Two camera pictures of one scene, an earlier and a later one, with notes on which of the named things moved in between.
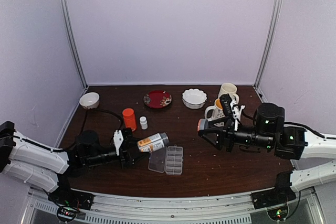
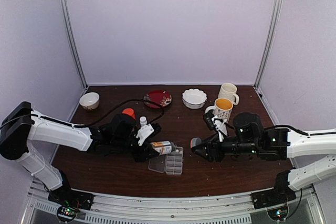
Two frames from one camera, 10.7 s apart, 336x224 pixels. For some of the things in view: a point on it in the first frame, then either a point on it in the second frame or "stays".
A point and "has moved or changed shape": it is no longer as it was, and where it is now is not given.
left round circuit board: [66, 213] stays
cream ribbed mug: [230, 88] stays
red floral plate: [157, 98] stays
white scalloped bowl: [193, 98] stays
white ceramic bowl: [89, 100] stays
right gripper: [225, 137] to [211, 146]
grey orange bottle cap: [202, 124] to [195, 141]
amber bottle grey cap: [153, 142] has moved or changed shape
